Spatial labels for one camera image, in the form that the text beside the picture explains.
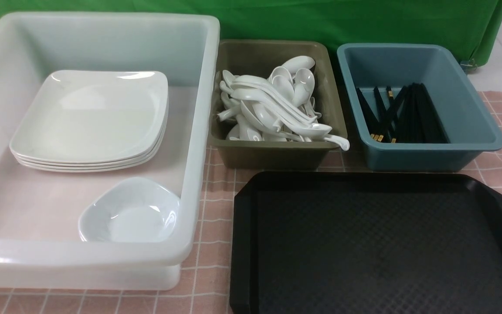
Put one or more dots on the pile of white spoons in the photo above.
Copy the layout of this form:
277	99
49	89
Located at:
279	108

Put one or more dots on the green backdrop cloth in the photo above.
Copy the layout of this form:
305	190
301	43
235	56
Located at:
468	28

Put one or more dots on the large white plastic tub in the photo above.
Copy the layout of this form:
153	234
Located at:
40	202

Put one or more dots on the bundle of black chopsticks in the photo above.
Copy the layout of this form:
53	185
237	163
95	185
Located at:
409	116

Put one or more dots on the small white bowl in tub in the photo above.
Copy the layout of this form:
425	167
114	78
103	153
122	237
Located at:
136	209

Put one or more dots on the middle white plate in stack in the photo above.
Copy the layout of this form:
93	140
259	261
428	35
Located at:
157	148

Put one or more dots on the blue chopstick bin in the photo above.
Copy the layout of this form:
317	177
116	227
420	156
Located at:
467	122

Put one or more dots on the pink checked tablecloth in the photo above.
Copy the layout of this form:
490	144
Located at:
204	282

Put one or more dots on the white spoon overhanging bin edge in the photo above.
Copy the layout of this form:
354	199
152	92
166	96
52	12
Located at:
343	143

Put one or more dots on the olive green spoon bin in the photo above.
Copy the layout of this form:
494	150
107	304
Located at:
259	58

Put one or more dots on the white spoon top of pile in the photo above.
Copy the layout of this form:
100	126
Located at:
297	63

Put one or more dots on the black serving tray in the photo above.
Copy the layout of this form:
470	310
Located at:
366	243

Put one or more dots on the large white rice plate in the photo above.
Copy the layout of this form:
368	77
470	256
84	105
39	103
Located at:
92	117

